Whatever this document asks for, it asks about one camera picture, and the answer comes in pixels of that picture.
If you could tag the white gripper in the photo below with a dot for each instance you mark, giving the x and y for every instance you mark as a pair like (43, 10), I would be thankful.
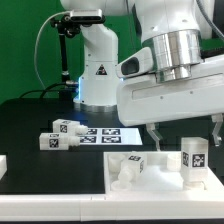
(141, 99)

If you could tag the white square tabletop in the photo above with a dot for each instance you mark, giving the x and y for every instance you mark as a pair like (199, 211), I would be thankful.
(159, 180)

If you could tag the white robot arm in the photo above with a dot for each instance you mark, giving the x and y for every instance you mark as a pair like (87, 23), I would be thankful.
(167, 79)

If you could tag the white sheet with tags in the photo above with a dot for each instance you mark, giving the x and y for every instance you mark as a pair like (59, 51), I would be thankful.
(111, 136)

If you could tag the white U-shaped obstacle fence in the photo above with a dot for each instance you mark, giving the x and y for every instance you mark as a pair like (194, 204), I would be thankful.
(90, 207)

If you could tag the silver depth camera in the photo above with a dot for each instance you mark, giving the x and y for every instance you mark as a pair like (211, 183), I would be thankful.
(86, 15)

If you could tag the black camera stand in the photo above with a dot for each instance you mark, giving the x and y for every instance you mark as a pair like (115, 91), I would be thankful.
(66, 29)

